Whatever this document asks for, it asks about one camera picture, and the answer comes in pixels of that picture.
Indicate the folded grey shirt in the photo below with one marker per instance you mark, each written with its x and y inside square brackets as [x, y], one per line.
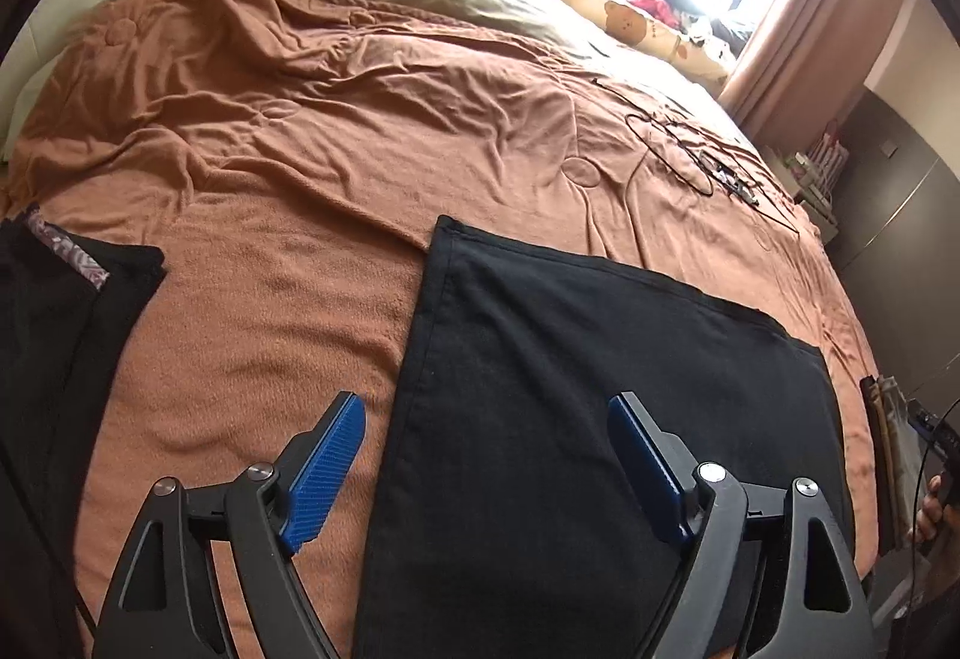
[906, 447]

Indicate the bear print long pillow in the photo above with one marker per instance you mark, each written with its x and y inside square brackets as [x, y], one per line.
[654, 28]

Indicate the black clothes pile left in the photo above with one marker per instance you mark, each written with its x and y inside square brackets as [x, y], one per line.
[69, 304]

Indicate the black printed t-shirt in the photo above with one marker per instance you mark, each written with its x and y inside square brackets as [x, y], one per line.
[503, 524]

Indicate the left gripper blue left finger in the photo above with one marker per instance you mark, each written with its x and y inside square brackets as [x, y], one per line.
[312, 468]

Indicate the dark wood wardrobe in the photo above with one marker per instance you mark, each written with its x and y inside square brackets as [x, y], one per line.
[897, 250]

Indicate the white bedside cabinet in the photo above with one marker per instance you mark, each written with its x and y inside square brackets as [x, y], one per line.
[800, 179]

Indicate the brown bed blanket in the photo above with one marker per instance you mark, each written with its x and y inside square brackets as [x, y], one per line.
[291, 159]

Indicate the person's right hand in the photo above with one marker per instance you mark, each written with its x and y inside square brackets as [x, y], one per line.
[933, 516]

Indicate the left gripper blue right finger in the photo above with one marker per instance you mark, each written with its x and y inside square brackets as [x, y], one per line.
[658, 467]

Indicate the striped bag on cabinet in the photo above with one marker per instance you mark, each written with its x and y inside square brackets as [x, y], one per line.
[828, 158]

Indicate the pink right curtain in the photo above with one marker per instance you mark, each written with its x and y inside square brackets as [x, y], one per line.
[805, 67]

